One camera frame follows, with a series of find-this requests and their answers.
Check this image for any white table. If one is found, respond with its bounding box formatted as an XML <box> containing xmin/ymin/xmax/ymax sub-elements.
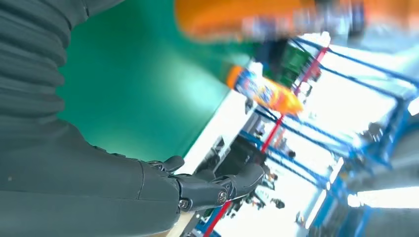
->
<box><xmin>173</xmin><ymin>62</ymin><xmax>266</xmax><ymax>176</ymax></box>

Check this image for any red post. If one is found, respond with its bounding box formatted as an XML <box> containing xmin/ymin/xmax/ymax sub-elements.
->
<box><xmin>203</xmin><ymin>47</ymin><xmax>330</xmax><ymax>237</ymax></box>

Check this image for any black carrying case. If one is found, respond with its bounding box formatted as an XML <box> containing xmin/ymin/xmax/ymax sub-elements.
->
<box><xmin>196</xmin><ymin>135</ymin><xmax>267</xmax><ymax>179</ymax></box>

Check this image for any green table mat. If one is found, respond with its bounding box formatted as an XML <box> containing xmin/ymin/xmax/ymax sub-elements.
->
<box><xmin>55</xmin><ymin>0</ymin><xmax>262</xmax><ymax>162</ymax></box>

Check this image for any blue metal rack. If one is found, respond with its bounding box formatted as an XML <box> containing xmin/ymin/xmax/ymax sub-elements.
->
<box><xmin>239</xmin><ymin>36</ymin><xmax>419</xmax><ymax>237</ymax></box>

